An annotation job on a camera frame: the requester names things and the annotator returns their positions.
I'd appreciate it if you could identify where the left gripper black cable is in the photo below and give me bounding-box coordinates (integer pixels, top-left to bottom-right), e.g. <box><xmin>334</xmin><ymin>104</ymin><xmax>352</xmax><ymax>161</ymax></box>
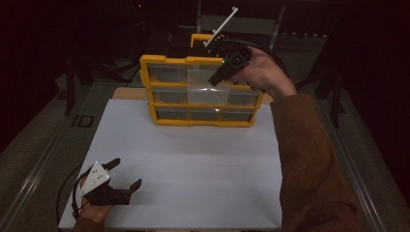
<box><xmin>56</xmin><ymin>163</ymin><xmax>93</xmax><ymax>221</ymax></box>

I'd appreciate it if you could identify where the grey metal frame stand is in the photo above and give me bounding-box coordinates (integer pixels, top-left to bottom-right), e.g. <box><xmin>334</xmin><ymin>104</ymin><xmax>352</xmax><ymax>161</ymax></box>
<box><xmin>195</xmin><ymin>0</ymin><xmax>287</xmax><ymax>51</ymax></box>

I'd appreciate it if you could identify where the person's right hand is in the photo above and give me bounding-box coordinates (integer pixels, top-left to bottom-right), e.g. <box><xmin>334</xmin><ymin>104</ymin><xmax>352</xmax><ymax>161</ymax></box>
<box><xmin>232</xmin><ymin>46</ymin><xmax>298</xmax><ymax>102</ymax></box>

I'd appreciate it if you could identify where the yellow plastic drawer cabinet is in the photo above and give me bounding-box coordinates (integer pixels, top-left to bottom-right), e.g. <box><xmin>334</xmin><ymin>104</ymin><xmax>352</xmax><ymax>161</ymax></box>
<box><xmin>138</xmin><ymin>33</ymin><xmax>265</xmax><ymax>129</ymax></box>

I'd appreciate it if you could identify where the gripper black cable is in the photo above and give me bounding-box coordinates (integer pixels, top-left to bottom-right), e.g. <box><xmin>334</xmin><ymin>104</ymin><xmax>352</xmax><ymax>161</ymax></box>
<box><xmin>221</xmin><ymin>39</ymin><xmax>290</xmax><ymax>78</ymax></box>
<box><xmin>56</xmin><ymin>163</ymin><xmax>93</xmax><ymax>221</ymax></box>

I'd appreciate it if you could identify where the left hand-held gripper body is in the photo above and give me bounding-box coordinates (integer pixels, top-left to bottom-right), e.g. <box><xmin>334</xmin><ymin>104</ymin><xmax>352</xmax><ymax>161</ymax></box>
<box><xmin>79</xmin><ymin>161</ymin><xmax>133</xmax><ymax>207</ymax></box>

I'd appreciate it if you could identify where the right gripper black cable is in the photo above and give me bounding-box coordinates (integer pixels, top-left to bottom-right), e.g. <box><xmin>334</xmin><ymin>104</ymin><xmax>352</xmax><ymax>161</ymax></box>
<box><xmin>221</xmin><ymin>39</ymin><xmax>290</xmax><ymax>78</ymax></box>

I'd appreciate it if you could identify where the set of clear cabinet drawers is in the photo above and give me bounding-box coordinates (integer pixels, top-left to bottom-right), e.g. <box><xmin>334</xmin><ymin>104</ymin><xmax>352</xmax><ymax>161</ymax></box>
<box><xmin>148</xmin><ymin>63</ymin><xmax>261</xmax><ymax>123</ymax></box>

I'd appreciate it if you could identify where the white table sheet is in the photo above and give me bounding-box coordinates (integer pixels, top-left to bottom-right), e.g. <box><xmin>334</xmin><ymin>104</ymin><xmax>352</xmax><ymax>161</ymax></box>
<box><xmin>58</xmin><ymin>98</ymin><xmax>284</xmax><ymax>230</ymax></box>

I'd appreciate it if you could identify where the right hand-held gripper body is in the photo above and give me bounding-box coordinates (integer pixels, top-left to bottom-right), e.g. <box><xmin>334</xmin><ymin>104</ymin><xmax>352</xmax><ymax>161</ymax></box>
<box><xmin>202</xmin><ymin>6</ymin><xmax>253</xmax><ymax>78</ymax></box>

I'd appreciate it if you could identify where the person's left hand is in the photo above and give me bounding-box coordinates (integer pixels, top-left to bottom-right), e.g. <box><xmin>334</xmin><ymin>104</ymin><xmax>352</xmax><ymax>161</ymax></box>
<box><xmin>78</xmin><ymin>196</ymin><xmax>114</xmax><ymax>224</ymax></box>

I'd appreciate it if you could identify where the black stand leg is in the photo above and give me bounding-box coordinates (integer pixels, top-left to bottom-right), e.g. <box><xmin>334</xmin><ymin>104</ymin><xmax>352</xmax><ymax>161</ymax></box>
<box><xmin>329</xmin><ymin>61</ymin><xmax>348</xmax><ymax>130</ymax></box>
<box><xmin>63</xmin><ymin>55</ymin><xmax>79</xmax><ymax>116</ymax></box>

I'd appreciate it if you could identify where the aluminium frame rail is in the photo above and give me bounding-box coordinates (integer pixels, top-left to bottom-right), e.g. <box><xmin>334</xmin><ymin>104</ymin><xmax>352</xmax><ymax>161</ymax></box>
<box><xmin>0</xmin><ymin>96</ymin><xmax>85</xmax><ymax>232</ymax></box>
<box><xmin>315</xmin><ymin>96</ymin><xmax>390</xmax><ymax>232</ymax></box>

